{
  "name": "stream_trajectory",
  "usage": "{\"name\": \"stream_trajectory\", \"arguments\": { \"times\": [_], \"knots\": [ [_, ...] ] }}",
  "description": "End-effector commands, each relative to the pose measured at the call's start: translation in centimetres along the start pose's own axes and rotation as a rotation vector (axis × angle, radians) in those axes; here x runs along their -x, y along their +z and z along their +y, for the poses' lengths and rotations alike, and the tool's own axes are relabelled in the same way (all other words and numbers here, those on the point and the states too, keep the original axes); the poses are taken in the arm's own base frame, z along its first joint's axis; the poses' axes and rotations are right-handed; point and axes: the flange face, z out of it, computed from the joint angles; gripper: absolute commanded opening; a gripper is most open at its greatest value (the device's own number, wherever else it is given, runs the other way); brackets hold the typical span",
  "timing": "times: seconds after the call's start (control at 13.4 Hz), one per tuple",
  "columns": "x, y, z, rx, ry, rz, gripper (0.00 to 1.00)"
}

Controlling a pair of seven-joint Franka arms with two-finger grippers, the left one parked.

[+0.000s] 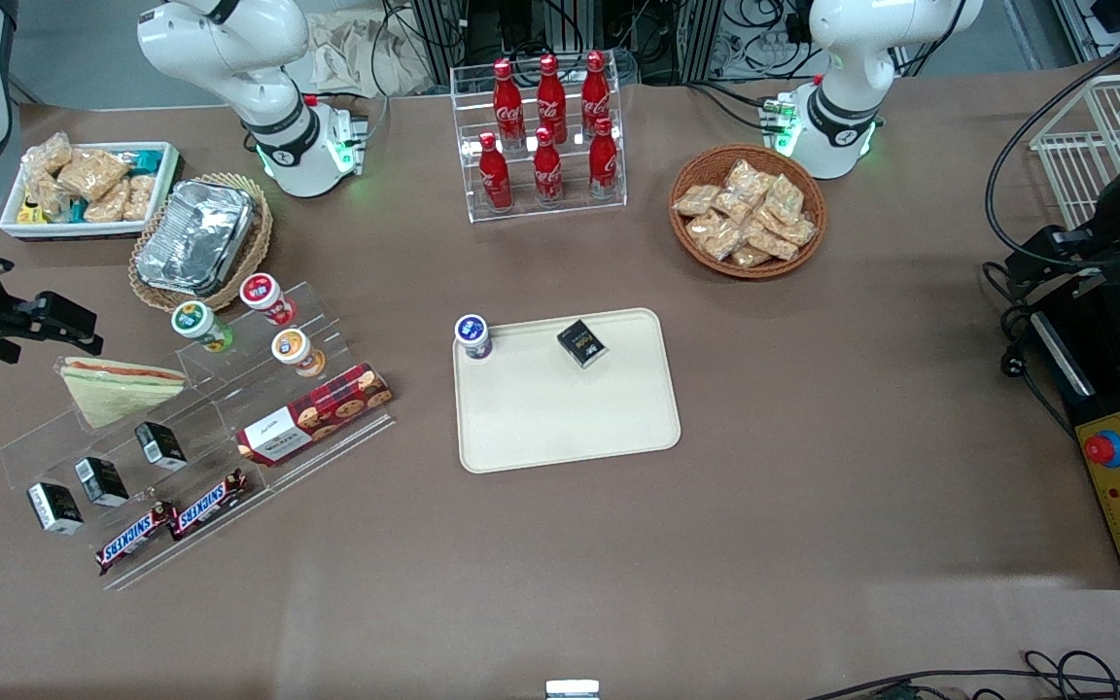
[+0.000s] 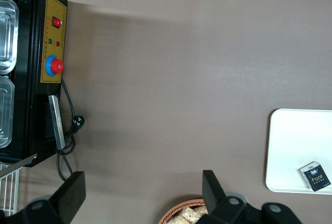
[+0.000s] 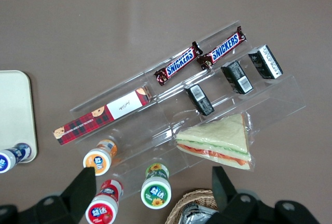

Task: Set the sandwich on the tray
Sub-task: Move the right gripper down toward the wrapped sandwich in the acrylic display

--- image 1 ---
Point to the red lid yogurt cup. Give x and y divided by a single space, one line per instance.
263 292

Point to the clear acrylic stepped shelf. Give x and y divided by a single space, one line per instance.
215 391

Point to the orange lid yogurt cup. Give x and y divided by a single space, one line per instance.
293 347

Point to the small black box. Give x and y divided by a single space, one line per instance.
582 343
101 481
159 445
54 507

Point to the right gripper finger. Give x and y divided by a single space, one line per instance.
64 316
4 350

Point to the small white box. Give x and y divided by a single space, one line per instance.
572 690

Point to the flat wicker basket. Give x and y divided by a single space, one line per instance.
254 248

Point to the red cookie box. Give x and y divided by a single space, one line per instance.
317 413

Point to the aluminium foil container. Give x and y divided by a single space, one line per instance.
195 236

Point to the white rectangular snack bin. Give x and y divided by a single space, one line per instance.
157 185

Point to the teal snack packet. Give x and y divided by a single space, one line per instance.
142 161

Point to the green lid yogurt cup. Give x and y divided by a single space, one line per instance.
195 321

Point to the beige plastic tray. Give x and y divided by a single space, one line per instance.
570 418

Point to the Snickers chocolate bar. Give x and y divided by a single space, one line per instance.
208 504
135 537

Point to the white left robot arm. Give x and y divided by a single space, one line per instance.
861 49

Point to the beige snack packet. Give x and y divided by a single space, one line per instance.
45 194
47 154
108 202
93 172
140 197

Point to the round brown wicker basket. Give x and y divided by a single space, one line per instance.
691 165

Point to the black equipment rack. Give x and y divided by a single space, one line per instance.
570 29

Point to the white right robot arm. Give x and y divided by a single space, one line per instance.
229 58

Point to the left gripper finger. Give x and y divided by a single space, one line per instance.
1056 267

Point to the wrapped triangle sandwich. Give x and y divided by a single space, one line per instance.
118 389

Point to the yellow snack packet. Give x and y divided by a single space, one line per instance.
30 212

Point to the crumpled beige cloth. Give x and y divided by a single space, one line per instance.
366 53

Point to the clear acrylic bottle rack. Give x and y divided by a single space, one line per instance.
575 212

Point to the blue lid yogurt cup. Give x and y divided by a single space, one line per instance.
472 332

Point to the red Coca-Cola bottle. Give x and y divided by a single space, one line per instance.
603 160
495 175
547 170
508 107
595 95
551 102

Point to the clear wrapped cracker packet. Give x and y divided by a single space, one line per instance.
772 243
716 236
733 206
696 200
784 199
745 177
751 256
797 231

